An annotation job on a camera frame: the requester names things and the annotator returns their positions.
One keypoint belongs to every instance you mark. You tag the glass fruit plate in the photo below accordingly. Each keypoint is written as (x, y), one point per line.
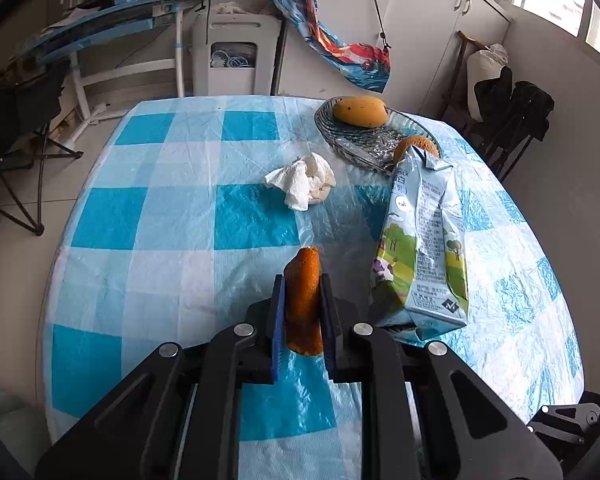
(369, 148)

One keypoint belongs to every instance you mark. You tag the orange peel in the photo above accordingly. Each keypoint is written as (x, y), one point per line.
(302, 288)

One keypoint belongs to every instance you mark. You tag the blue white checkered tablecloth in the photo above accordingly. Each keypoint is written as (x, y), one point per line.
(231, 299)

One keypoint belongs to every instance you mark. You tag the blue white study desk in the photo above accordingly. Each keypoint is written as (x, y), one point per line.
(132, 51)

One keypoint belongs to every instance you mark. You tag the white wall cabinet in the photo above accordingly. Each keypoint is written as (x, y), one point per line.
(422, 38)

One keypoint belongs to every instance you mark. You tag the milk carton with cow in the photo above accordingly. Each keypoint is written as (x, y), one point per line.
(418, 281)

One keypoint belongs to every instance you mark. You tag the wooden chair with black clothes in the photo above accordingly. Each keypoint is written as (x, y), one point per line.
(508, 117)

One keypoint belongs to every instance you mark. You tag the yellow mango rear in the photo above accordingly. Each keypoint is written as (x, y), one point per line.
(361, 111)

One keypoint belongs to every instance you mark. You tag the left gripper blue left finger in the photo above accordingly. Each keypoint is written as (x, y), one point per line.
(276, 325)

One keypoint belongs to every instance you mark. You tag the colourful hanging bag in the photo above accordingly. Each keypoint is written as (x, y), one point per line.
(364, 65)

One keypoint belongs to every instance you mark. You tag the white plastic stool box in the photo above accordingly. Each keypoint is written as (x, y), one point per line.
(234, 54)

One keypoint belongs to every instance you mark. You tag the white tissue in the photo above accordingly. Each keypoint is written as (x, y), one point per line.
(305, 182)

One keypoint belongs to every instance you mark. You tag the white bag on chair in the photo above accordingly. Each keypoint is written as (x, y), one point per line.
(486, 63)

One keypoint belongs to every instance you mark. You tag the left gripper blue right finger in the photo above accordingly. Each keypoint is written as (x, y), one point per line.
(330, 328)

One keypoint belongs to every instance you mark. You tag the black folding camping chair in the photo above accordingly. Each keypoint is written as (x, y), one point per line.
(26, 112)

